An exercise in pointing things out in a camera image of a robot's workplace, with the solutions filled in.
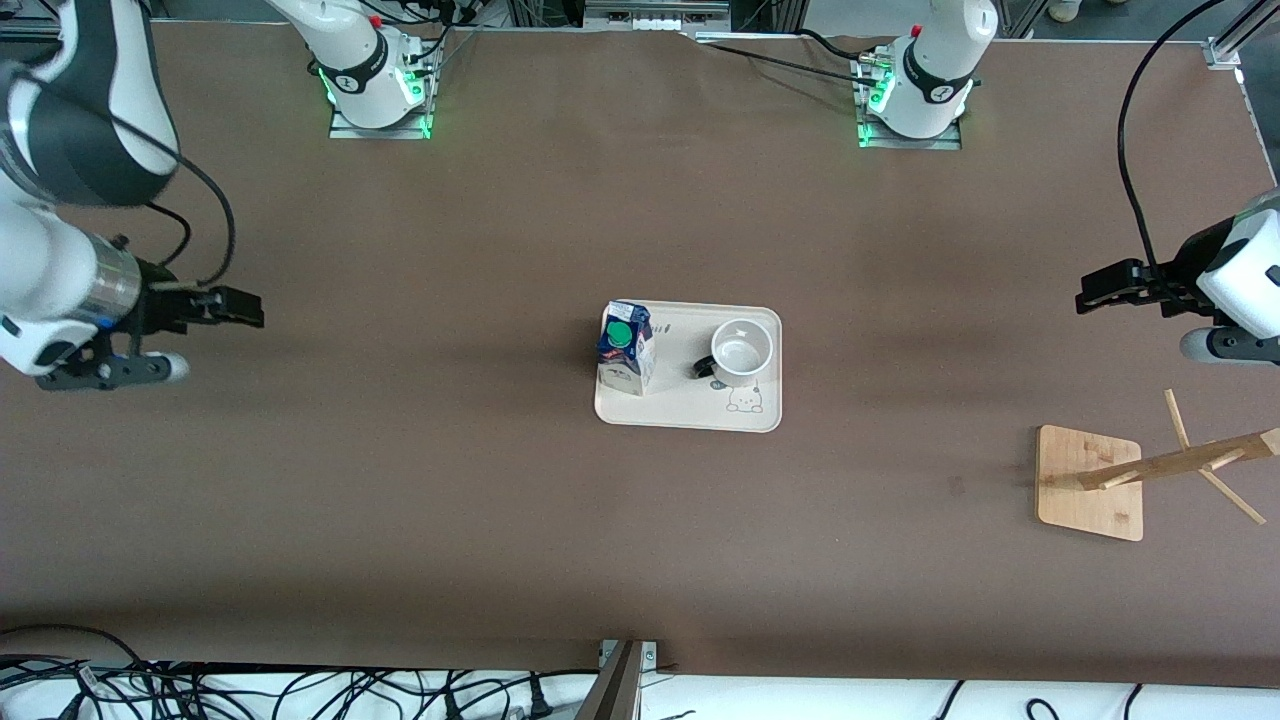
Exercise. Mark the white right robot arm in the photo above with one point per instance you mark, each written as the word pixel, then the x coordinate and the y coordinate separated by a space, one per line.
pixel 60 270

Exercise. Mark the dark aluminium profile bar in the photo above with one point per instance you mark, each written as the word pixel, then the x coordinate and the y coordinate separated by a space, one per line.
pixel 615 690

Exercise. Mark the silver metal corner bracket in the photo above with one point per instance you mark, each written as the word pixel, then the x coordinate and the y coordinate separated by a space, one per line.
pixel 648 655

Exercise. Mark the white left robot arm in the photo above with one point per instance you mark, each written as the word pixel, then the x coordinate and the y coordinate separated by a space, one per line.
pixel 935 60

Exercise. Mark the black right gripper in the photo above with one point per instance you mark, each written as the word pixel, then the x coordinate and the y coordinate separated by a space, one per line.
pixel 160 303

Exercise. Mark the white power strip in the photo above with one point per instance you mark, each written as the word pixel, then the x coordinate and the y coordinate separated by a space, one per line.
pixel 655 18

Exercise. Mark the blue white milk carton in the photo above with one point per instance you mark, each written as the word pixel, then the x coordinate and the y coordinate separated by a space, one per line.
pixel 625 345

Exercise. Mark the brown table cover mat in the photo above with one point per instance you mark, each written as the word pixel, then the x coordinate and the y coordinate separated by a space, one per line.
pixel 500 550

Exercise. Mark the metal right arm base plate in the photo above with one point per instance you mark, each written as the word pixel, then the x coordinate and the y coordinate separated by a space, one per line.
pixel 345 130

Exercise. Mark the cream rabbit print tray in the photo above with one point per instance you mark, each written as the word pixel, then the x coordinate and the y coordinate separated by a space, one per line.
pixel 690 415

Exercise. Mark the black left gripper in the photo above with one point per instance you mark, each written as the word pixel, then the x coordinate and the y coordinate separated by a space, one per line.
pixel 1183 262

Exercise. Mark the white smiley face mug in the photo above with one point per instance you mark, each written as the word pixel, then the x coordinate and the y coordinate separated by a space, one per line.
pixel 745 352

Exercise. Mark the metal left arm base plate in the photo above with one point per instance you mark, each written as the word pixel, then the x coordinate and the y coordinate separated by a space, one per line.
pixel 870 140

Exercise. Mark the wooden mug rack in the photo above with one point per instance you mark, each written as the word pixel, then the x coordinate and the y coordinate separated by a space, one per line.
pixel 1075 480

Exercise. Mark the silver aluminium frame corner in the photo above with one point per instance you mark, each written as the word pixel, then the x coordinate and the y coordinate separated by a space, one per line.
pixel 1255 18

